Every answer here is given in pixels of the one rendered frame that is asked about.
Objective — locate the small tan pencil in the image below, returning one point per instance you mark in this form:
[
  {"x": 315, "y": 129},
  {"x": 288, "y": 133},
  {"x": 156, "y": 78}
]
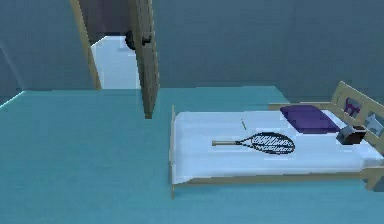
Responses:
[{"x": 243, "y": 124}]

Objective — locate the grey-brown room door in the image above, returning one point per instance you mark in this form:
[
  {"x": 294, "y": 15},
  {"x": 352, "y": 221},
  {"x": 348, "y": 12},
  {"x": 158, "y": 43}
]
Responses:
[{"x": 148, "y": 66}]

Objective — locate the black tennis racket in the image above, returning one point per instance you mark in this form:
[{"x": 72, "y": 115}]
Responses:
[{"x": 271, "y": 143}]

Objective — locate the purple pillow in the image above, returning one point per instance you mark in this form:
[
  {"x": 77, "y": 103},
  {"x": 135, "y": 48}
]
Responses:
[{"x": 308, "y": 119}]

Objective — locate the wooden bed with white sheet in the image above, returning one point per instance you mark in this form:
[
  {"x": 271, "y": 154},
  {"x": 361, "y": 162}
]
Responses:
[{"x": 300, "y": 160}]

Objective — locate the purple animal figure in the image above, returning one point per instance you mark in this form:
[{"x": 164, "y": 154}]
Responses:
[{"x": 351, "y": 106}]

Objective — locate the black and grey box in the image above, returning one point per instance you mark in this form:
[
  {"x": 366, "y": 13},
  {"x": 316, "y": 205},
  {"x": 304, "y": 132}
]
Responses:
[{"x": 352, "y": 135}]

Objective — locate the grey animal figure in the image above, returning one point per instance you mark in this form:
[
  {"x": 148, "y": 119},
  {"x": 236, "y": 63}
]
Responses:
[{"x": 374, "y": 123}]

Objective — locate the tan wooden door frame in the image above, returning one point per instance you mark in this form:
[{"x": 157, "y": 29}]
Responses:
[{"x": 87, "y": 46}]

